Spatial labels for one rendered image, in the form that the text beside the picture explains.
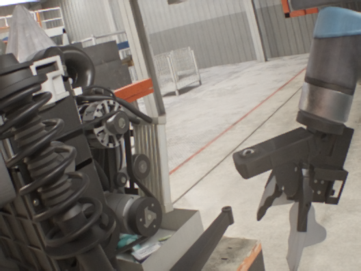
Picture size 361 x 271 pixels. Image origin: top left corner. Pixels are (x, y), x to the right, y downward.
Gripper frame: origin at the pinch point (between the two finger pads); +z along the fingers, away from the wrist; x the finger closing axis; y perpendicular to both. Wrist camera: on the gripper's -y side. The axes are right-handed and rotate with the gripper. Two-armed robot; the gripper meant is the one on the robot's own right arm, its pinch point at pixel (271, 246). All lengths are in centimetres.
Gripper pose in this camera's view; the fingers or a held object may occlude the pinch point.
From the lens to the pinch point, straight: 58.6
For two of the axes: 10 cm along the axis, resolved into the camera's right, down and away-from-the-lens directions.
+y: 9.8, 1.5, 1.6
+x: -1.1, -2.9, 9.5
